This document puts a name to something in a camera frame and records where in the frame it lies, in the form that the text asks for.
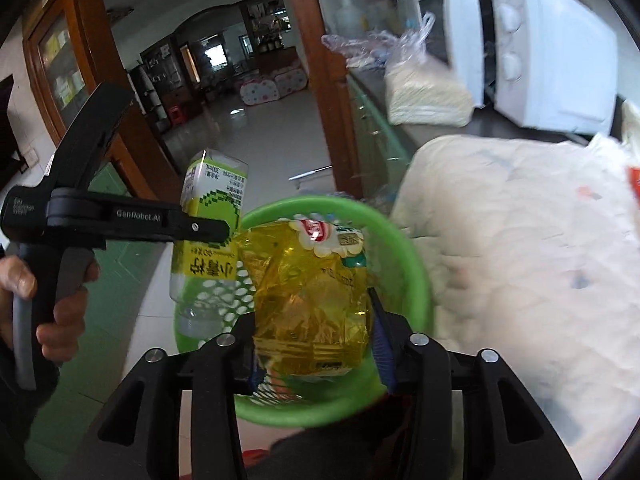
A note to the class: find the dark display cabinet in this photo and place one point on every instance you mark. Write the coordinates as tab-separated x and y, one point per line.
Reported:
160	75

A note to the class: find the bright window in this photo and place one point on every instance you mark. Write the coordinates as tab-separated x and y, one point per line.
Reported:
215	55

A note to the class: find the crumpled clear plastic bag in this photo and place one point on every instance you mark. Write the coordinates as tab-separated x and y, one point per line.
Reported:
350	45

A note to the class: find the green counter base cabinet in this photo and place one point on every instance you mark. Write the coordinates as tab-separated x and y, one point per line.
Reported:
375	140

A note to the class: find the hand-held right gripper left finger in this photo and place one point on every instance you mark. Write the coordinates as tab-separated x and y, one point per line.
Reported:
235	355

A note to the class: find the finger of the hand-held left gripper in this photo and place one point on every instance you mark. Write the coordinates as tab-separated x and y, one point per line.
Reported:
210	232
90	145

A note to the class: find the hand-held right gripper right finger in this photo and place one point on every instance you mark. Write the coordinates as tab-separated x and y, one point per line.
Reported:
385	355

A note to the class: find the person's left hand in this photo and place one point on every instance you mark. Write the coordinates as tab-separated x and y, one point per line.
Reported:
70	320

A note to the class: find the white metal rod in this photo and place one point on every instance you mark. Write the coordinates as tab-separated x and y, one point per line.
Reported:
310	172

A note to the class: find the yellow snack bag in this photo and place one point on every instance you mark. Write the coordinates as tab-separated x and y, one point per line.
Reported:
305	300

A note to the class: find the dark display shelf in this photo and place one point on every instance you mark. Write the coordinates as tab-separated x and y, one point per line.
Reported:
267	25

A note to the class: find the polka dot fabric box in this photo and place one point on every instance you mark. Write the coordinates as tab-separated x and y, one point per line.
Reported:
291	81
257	92

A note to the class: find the plastic bag of white sheets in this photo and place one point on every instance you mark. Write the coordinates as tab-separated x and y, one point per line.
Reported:
425	90

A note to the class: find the wooden partition post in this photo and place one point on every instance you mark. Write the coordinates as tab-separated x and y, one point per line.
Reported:
320	85

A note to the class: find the red plastic stool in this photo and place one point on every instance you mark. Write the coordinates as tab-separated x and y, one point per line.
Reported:
255	455
177	115

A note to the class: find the white microwave oven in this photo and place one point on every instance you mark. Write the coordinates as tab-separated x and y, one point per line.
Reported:
550	60

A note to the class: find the printed white quilt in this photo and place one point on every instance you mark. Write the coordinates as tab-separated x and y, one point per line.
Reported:
500	260

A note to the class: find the green plastic mesh basket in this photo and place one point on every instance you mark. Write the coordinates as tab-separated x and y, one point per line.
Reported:
407	270

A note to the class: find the wooden glass-door cabinet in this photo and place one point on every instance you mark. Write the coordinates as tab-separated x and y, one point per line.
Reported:
60	60

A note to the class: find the clear bottle with green label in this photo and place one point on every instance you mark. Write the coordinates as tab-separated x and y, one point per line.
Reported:
210	190

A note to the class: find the green drawer cabinet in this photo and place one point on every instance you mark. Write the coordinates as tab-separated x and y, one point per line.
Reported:
125	285

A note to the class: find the clear plastic jug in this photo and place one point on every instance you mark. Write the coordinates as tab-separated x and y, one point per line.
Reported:
349	15

